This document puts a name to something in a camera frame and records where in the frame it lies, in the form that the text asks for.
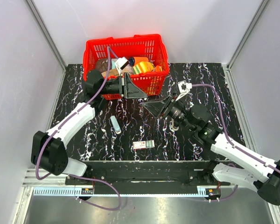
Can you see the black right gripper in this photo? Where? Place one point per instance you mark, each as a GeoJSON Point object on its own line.
{"type": "Point", "coordinates": [156, 108]}

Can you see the orange snack packet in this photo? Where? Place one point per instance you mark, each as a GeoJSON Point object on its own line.
{"type": "Point", "coordinates": [157, 69]}

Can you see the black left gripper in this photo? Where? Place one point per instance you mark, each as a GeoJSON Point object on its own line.
{"type": "Point", "coordinates": [131, 91]}

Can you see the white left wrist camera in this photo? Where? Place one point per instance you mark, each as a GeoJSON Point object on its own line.
{"type": "Point", "coordinates": [120, 64]}

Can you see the brown round cookie pack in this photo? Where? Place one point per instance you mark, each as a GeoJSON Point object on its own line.
{"type": "Point", "coordinates": [102, 65]}

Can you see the red white staple box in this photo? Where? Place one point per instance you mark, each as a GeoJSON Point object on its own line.
{"type": "Point", "coordinates": [143, 144]}

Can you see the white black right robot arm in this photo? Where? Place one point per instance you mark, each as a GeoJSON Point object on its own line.
{"type": "Point", "coordinates": [256, 172]}

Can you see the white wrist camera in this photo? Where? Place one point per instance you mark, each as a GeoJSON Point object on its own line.
{"type": "Point", "coordinates": [184, 88]}
{"type": "Point", "coordinates": [120, 64]}

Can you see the orange blue cylinder can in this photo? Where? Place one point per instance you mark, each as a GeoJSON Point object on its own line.
{"type": "Point", "coordinates": [137, 59]}

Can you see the white silver staple remover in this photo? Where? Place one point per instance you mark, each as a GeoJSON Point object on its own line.
{"type": "Point", "coordinates": [115, 125]}

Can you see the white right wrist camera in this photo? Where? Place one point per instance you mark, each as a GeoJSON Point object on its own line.
{"type": "Point", "coordinates": [184, 88]}

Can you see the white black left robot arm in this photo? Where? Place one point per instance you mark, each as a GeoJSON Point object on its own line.
{"type": "Point", "coordinates": [49, 148]}

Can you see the brown cardboard box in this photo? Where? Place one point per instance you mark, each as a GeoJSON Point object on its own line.
{"type": "Point", "coordinates": [113, 73]}

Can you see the yellow green striped box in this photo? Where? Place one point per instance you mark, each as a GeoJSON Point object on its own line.
{"type": "Point", "coordinates": [143, 67]}

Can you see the aluminium ruler rail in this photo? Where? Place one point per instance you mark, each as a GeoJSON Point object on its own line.
{"type": "Point", "coordinates": [125, 190]}

